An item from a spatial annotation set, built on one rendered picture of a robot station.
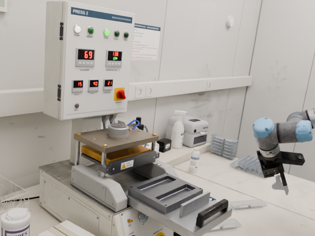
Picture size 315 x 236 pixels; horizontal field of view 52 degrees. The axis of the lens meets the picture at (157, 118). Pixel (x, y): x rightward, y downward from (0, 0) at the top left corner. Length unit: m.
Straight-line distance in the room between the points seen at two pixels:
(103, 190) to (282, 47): 2.77
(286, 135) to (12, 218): 0.94
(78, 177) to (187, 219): 0.42
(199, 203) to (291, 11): 2.75
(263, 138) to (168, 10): 1.25
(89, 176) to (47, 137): 0.54
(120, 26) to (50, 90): 0.37
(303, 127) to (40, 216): 1.04
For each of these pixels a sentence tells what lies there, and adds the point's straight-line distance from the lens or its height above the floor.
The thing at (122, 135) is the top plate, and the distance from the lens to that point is 1.20.
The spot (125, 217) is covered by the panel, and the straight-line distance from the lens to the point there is 1.10.
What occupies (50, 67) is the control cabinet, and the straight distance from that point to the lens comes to 1.26.
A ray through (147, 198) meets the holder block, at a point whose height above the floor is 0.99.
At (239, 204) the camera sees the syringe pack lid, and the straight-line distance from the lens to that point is 1.61.
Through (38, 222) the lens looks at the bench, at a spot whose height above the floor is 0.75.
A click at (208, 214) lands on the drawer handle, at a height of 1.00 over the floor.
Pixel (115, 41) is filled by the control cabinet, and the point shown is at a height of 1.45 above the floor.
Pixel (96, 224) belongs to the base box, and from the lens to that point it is 1.17.
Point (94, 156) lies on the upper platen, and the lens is 1.20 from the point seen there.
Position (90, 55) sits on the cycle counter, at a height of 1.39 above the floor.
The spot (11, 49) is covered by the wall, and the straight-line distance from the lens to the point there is 1.46.
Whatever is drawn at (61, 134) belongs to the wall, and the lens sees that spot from 1.69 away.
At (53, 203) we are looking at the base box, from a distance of 1.37.
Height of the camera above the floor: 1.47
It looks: 13 degrees down
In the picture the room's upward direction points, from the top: 6 degrees clockwise
